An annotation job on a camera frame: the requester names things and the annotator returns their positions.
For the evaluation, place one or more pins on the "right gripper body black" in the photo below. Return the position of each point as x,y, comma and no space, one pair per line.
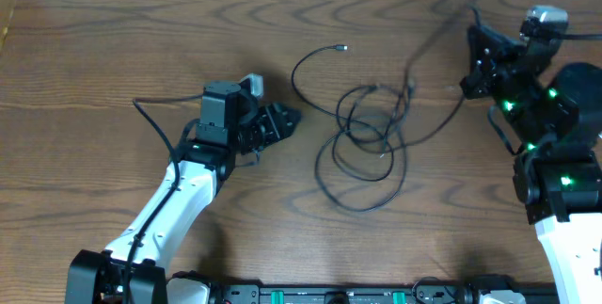
494,78

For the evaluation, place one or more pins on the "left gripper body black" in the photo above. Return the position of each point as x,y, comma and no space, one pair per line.
271,125

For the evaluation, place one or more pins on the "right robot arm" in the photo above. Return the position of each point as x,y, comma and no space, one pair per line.
556,173

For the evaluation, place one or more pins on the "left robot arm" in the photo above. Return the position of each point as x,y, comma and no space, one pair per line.
132,268

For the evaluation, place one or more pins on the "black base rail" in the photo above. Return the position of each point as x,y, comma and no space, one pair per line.
338,294

